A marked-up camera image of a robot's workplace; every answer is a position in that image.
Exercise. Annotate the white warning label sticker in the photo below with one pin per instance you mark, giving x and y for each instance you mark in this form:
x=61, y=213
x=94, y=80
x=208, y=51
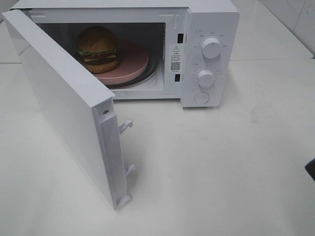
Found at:
x=175, y=57

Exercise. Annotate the white lower dial knob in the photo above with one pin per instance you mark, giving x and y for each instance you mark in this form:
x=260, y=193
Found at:
x=206, y=78

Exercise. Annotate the white upper dial knob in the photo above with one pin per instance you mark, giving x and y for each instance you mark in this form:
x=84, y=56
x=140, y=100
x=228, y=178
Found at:
x=211, y=47

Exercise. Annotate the white microwave oven body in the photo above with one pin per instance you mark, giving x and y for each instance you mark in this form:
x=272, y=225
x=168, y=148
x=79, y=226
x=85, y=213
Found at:
x=154, y=24

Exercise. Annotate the round white door button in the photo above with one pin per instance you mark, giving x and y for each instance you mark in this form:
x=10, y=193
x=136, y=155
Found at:
x=202, y=98

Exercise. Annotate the white dial knob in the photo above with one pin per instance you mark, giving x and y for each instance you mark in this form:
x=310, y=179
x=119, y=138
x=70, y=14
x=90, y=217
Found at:
x=211, y=47
x=206, y=78

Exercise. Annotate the white microwave door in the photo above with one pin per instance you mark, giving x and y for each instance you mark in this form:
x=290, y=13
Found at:
x=77, y=104

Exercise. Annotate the glass microwave turntable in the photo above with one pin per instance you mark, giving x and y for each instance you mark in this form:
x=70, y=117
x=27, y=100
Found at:
x=149, y=71

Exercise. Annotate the pink plate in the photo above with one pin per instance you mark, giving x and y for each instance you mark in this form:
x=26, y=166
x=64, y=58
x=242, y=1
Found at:
x=133, y=60

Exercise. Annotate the burger with lettuce and cheese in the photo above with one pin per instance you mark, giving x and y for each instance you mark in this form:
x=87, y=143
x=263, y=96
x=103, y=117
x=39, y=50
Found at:
x=97, y=49

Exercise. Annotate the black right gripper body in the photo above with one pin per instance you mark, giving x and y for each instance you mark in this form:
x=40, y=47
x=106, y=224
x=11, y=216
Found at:
x=310, y=168

